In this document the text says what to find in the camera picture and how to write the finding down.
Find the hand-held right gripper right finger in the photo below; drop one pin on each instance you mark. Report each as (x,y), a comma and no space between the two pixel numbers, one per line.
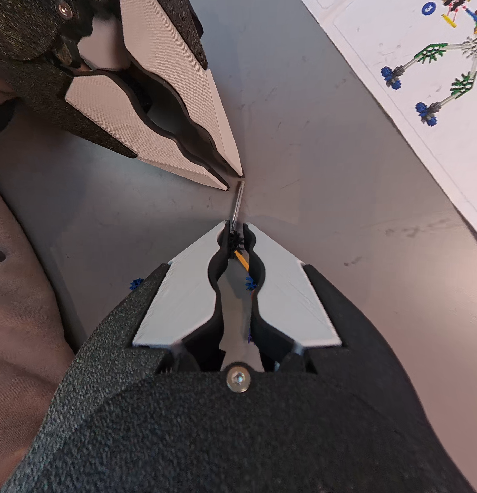
(296,304)

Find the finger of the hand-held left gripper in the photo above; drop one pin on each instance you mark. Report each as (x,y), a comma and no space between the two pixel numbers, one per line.
(119,115)
(173,57)

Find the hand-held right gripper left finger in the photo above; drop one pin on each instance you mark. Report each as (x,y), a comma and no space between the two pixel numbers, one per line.
(176,300)

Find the blue yellow toy rod model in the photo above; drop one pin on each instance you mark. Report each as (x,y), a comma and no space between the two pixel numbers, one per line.
(235,240)

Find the grey toy rod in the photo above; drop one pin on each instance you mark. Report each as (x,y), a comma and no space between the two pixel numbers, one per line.
(237,204)

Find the white instruction sheet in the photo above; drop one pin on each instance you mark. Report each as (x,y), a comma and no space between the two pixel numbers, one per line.
(377,38)

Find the grey desk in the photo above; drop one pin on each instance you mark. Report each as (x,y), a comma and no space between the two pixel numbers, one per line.
(319,173)

